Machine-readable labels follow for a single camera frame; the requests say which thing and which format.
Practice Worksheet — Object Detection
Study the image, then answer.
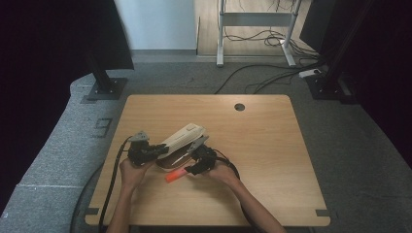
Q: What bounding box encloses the tangle of floor cables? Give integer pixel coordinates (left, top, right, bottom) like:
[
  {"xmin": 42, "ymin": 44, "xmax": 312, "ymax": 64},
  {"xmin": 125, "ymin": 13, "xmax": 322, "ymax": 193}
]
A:
[{"xmin": 223, "ymin": 28, "xmax": 322, "ymax": 61}]

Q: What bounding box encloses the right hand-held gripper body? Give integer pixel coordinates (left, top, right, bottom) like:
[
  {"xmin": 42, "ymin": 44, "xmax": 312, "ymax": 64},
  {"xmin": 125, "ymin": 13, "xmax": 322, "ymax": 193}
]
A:
[{"xmin": 187, "ymin": 135, "xmax": 218, "ymax": 168}]

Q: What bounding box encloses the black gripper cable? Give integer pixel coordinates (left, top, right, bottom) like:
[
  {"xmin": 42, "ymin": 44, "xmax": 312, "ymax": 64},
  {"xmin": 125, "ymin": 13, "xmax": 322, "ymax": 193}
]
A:
[
  {"xmin": 212, "ymin": 149, "xmax": 241, "ymax": 181},
  {"xmin": 97, "ymin": 135, "xmax": 134, "ymax": 233}
]

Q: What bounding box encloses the white desk frame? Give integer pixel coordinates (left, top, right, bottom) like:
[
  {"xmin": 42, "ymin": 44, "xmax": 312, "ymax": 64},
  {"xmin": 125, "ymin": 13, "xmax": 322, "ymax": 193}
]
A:
[{"xmin": 216, "ymin": 0, "xmax": 304, "ymax": 68}]

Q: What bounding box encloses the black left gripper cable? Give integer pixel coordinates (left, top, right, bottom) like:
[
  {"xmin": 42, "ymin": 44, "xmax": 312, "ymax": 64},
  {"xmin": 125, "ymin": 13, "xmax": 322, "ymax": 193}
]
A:
[{"xmin": 97, "ymin": 135, "xmax": 134, "ymax": 233}]

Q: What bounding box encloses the black floor cable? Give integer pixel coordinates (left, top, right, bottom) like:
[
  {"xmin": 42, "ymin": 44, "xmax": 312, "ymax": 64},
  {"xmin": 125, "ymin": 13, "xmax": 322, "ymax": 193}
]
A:
[{"xmin": 214, "ymin": 62, "xmax": 326, "ymax": 95}]

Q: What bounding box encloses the person's right hand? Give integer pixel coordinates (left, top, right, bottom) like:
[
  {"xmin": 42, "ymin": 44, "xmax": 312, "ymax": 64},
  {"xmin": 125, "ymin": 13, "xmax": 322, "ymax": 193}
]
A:
[{"xmin": 208, "ymin": 159, "xmax": 241, "ymax": 188}]

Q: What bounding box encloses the dark curtain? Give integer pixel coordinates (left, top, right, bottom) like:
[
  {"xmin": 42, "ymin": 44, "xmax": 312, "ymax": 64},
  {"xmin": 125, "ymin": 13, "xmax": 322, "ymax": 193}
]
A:
[
  {"xmin": 336, "ymin": 0, "xmax": 412, "ymax": 171},
  {"xmin": 0, "ymin": 0, "xmax": 135, "ymax": 213}
]

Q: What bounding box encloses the person's left hand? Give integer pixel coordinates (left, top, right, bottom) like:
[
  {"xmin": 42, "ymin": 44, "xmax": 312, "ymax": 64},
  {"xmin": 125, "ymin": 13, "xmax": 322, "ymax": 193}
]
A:
[{"xmin": 119, "ymin": 158, "xmax": 155, "ymax": 192}]

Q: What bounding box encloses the black monitor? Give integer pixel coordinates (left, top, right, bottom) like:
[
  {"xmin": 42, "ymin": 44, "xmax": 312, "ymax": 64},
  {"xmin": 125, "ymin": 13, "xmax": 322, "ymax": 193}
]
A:
[{"xmin": 298, "ymin": 0, "xmax": 329, "ymax": 55}]

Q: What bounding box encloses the black metal stand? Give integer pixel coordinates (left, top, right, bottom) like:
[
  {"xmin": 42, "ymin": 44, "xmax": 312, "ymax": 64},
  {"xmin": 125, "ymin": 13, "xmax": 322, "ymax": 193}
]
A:
[
  {"xmin": 81, "ymin": 48, "xmax": 128, "ymax": 101},
  {"xmin": 305, "ymin": 0, "xmax": 377, "ymax": 105}
]

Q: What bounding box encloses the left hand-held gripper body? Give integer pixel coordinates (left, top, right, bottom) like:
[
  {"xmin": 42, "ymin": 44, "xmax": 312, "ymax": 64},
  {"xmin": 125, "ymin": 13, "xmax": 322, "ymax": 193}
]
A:
[{"xmin": 126, "ymin": 130, "xmax": 154, "ymax": 167}]

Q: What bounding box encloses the cream pencil case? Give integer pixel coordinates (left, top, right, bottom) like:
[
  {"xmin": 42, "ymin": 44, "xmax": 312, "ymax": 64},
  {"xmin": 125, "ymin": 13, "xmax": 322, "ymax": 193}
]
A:
[{"xmin": 155, "ymin": 122, "xmax": 207, "ymax": 170}]

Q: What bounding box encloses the white power strip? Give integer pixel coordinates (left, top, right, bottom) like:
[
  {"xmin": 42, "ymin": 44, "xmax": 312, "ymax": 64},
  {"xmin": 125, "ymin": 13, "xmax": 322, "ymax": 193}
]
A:
[{"xmin": 298, "ymin": 68, "xmax": 323, "ymax": 79}]

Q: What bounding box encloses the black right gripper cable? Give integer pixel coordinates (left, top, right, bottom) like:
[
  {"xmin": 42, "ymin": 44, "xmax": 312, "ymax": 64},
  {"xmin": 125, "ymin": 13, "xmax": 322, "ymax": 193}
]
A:
[{"xmin": 212, "ymin": 149, "xmax": 241, "ymax": 181}]

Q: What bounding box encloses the orange highlighter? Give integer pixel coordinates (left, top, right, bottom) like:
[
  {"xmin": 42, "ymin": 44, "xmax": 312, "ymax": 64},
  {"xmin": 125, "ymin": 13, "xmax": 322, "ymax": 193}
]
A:
[{"xmin": 164, "ymin": 168, "xmax": 189, "ymax": 183}]

